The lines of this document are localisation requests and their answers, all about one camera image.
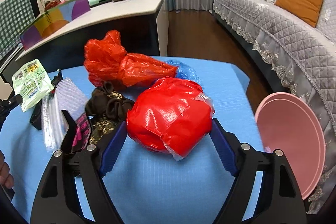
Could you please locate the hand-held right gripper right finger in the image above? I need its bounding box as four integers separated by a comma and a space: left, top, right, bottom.
209, 118, 307, 224

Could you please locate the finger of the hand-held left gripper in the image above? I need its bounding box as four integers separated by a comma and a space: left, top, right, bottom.
0, 95, 24, 122

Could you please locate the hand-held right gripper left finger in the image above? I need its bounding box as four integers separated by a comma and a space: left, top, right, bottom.
29, 120, 129, 224

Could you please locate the green and white packet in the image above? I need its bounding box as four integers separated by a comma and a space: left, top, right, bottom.
12, 59, 54, 113

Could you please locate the black and pink packet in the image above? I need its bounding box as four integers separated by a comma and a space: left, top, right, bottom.
61, 109, 92, 155

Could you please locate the clear plastic wrapper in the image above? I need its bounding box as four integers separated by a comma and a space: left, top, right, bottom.
41, 95, 67, 152

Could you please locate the red tape-wrapped ball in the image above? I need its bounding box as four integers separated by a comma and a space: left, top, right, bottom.
126, 76, 216, 161

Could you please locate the person's left hand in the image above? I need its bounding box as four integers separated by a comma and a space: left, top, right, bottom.
0, 151, 15, 189

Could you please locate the brown patterned cloth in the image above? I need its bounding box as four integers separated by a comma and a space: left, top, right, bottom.
85, 82, 135, 146

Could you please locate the white foam net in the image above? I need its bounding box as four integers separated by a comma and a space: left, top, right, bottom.
51, 78, 88, 119

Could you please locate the blue mat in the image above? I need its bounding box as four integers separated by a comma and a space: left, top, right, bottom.
0, 56, 265, 224

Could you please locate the blue plastic bag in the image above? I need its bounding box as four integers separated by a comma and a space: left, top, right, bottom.
165, 58, 201, 88

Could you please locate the red plastic bag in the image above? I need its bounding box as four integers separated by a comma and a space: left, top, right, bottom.
83, 30, 177, 90

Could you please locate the checked cloth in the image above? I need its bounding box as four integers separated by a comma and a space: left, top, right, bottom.
0, 0, 34, 56

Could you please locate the colourful box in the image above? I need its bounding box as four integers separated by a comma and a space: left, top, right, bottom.
20, 0, 91, 51

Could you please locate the black monitor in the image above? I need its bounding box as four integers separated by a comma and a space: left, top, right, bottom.
28, 0, 41, 22

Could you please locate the red pot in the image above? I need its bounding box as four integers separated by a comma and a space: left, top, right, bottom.
44, 0, 66, 12

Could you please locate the grey quilted sofa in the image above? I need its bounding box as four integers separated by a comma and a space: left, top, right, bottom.
206, 0, 336, 214

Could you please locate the white desk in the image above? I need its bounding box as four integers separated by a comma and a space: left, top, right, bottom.
16, 0, 170, 75

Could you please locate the mint green sheet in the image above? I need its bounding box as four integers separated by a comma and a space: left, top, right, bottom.
88, 0, 113, 7

